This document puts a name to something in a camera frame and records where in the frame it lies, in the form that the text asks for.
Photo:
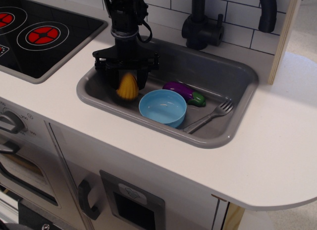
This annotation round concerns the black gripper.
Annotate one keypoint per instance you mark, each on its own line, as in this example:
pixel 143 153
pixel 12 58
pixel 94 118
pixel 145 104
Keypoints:
pixel 131 54

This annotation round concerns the yellow toy corn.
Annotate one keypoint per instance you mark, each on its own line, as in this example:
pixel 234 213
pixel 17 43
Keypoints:
pixel 128 89

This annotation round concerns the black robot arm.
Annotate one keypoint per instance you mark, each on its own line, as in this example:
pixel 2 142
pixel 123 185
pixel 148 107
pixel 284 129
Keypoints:
pixel 126 17

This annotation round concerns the light blue bowl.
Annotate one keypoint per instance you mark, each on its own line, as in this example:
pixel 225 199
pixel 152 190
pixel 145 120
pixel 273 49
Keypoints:
pixel 163 106

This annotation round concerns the grey sink basin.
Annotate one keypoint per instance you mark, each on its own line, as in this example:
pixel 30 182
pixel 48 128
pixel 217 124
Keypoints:
pixel 216 78

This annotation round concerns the purple toy eggplant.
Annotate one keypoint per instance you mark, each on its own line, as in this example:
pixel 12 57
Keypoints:
pixel 191 96

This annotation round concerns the black toy faucet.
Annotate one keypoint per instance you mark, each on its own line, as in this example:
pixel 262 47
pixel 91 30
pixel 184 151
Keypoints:
pixel 199 32

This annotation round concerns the black toy stovetop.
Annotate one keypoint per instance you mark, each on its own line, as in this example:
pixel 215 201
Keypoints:
pixel 37 39

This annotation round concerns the grey toy fork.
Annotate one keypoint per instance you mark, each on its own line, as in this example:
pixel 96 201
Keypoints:
pixel 221 110

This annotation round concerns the grey oven knob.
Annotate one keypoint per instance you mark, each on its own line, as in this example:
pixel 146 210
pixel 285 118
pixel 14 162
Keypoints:
pixel 11 123

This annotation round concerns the grey dispenser panel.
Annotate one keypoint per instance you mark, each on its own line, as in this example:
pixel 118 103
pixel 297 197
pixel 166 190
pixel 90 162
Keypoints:
pixel 134 205

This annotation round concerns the toy oven door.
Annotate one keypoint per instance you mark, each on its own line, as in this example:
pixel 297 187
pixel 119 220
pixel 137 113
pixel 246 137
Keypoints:
pixel 20 164

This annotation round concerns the wooden side panel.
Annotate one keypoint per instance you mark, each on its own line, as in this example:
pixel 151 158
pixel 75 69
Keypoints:
pixel 287 27

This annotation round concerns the grey cabinet door handle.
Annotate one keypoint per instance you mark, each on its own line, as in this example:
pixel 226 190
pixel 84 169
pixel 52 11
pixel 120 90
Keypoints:
pixel 83 194

